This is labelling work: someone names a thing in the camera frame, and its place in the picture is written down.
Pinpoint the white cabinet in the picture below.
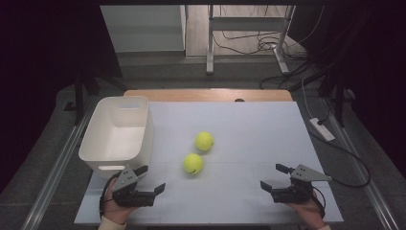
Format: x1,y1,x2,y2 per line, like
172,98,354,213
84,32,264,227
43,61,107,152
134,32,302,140
100,4,188,54

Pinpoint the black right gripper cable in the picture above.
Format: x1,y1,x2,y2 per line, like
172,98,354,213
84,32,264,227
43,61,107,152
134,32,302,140
312,186,327,219

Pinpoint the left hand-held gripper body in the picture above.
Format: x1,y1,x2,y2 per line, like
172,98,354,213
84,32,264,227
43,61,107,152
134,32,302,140
111,165,157,208

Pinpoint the wooden table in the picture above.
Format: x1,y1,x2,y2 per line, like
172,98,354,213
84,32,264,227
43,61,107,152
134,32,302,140
124,88,294,104

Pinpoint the white power strip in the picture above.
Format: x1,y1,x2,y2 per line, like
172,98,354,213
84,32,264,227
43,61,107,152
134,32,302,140
308,117,336,142

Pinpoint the yellow tennis ball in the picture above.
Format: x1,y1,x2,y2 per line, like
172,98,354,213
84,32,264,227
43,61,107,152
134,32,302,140
183,152,205,175
194,131,215,152

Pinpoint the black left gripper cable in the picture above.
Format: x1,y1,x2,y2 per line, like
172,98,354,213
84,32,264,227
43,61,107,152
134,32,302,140
99,174,120,219

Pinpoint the long black floor cable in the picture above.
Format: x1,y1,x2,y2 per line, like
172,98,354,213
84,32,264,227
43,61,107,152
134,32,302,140
307,129,372,189

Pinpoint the black stand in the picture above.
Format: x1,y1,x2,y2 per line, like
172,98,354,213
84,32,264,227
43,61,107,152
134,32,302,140
62,61,128,127
317,71,356,128

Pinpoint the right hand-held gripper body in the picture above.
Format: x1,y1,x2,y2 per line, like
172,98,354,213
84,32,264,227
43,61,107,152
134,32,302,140
271,164,333,204

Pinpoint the metal floor rail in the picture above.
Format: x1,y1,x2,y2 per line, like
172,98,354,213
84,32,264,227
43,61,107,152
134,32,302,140
321,97,400,230
20,98,97,230

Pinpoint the person's right hand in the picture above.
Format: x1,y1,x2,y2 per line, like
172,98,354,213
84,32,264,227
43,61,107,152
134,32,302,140
284,191,327,230

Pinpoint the person's left hand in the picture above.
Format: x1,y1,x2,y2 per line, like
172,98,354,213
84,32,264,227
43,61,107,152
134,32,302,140
101,178,139,226

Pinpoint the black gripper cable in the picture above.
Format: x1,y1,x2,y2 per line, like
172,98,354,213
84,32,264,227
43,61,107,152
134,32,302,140
99,174,120,219
312,186,327,219

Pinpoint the tangle of thin cables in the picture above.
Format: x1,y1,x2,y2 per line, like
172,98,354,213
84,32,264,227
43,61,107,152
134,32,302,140
212,6,325,61

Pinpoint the white metal table frame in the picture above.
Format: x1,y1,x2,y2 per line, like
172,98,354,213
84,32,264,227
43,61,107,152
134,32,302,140
205,4,296,76

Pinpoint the white plastic storage bin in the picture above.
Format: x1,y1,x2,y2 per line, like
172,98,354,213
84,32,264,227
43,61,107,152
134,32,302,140
78,95,155,179

